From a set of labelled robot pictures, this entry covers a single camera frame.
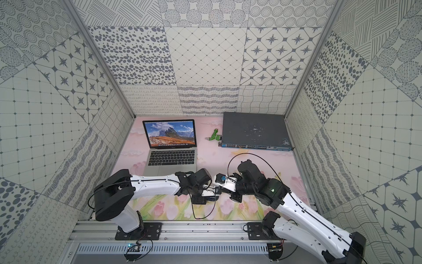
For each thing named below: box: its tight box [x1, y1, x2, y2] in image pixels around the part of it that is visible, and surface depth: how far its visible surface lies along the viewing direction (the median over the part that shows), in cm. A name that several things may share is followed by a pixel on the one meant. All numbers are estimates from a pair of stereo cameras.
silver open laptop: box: [142, 119, 198, 176], surface depth 100 cm
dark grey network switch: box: [218, 111, 295, 152], surface depth 109 cm
